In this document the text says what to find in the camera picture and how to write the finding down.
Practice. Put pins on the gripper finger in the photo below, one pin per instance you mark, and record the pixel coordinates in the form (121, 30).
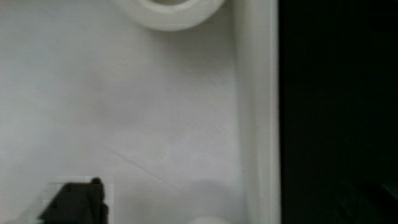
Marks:
(76, 206)

